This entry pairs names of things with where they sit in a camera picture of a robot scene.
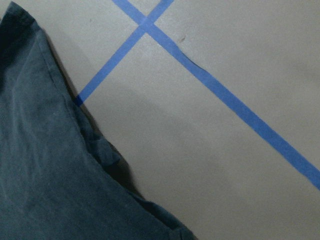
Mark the black printed t-shirt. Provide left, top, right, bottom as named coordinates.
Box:
left=0, top=2, right=194, bottom=240

